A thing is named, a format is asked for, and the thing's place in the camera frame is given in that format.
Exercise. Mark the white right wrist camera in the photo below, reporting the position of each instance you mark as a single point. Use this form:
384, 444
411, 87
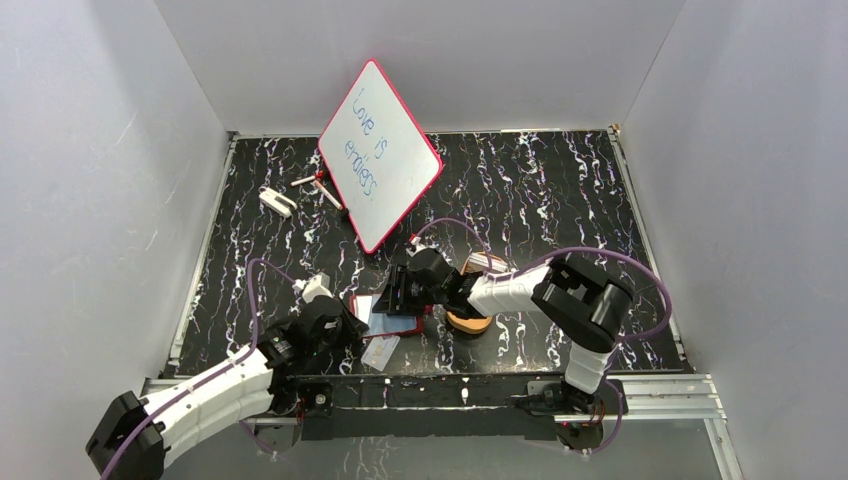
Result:
415, 245

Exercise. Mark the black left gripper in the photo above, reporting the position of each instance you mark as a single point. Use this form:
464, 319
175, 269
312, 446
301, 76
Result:
346, 321

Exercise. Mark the orange oval tray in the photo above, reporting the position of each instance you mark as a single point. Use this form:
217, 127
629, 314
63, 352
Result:
469, 325

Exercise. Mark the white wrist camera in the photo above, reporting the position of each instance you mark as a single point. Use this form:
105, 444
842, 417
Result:
415, 245
313, 288

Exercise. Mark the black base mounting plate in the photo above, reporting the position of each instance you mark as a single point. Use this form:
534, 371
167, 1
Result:
430, 406

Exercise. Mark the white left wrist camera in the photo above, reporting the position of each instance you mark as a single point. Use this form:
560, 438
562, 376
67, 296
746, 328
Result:
313, 288

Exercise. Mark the red leather card holder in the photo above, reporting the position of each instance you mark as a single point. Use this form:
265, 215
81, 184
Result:
381, 324

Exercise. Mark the pink framed whiteboard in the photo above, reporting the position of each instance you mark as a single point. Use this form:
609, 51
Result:
378, 157

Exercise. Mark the white whiteboard eraser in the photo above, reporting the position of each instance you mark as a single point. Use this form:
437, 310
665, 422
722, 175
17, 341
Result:
277, 202

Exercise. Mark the red capped marker pen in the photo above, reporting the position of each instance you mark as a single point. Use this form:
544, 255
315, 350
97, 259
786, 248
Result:
319, 175

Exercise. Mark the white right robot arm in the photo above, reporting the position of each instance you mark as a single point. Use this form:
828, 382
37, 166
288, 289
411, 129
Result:
581, 299

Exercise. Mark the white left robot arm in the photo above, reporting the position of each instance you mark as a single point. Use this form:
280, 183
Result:
138, 437

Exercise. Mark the silver credit card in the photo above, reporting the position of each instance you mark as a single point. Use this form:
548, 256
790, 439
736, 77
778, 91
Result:
379, 351

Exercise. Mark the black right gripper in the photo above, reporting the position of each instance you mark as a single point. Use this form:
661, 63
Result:
399, 280

